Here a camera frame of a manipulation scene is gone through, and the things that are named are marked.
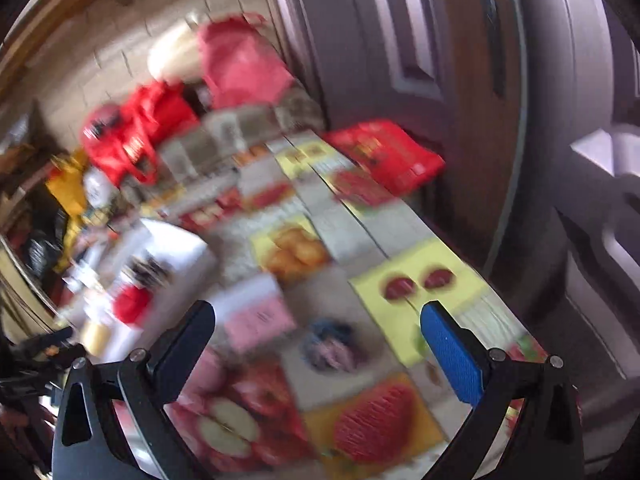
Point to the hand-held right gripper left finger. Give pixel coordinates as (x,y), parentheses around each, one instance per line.
(185,355)

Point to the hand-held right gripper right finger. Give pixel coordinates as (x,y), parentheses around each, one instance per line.
(450,355)

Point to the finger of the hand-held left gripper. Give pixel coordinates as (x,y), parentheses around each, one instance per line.
(35,347)

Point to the pink packet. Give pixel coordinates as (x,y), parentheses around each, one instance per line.
(256,316)

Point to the white foam box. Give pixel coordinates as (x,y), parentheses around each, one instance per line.
(160,260)

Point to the blue pink scrunchie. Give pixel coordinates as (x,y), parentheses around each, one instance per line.
(330,346)

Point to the red soft object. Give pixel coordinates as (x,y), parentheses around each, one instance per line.
(131,305)

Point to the fruit print tablecloth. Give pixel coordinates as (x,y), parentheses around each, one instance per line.
(320,310)

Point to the yellow bag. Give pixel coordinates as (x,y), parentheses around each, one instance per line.
(70,190)

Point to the red flat packet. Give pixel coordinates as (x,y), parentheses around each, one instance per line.
(385,157)

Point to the red shopping bag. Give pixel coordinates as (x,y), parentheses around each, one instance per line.
(132,132)

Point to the brown panelled door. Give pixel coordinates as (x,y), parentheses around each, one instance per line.
(430,110)

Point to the red plastic bags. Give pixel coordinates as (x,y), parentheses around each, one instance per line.
(240,67)

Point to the cream bag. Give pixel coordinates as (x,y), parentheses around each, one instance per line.
(175,55)

